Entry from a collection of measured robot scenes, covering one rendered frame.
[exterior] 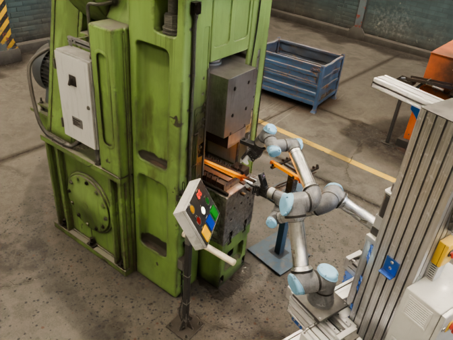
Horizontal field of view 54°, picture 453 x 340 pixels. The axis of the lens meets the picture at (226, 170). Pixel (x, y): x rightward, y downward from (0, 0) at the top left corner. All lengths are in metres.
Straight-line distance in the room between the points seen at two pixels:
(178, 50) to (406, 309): 1.75
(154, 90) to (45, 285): 1.83
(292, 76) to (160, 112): 4.07
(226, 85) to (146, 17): 0.59
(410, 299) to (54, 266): 2.77
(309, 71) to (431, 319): 4.79
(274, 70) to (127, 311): 4.41
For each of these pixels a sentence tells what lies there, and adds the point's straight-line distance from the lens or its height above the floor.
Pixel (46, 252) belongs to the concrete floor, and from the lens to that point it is 4.12.
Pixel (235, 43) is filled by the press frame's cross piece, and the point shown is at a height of 1.90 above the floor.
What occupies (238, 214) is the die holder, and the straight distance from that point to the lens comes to 3.34.
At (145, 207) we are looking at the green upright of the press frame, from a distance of 3.37.
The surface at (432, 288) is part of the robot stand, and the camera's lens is 2.35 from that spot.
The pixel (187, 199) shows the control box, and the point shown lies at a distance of 2.58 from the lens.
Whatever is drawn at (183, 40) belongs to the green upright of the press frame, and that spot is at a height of 2.01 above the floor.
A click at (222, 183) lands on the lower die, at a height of 0.98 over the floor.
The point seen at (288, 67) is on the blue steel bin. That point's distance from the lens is 6.70.
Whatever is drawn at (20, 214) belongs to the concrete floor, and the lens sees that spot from 4.59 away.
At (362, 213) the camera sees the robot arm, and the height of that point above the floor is 1.09.
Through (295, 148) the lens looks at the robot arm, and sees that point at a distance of 2.61.
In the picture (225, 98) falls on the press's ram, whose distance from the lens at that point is 2.73.
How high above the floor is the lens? 2.74
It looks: 33 degrees down
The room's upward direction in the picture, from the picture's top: 5 degrees clockwise
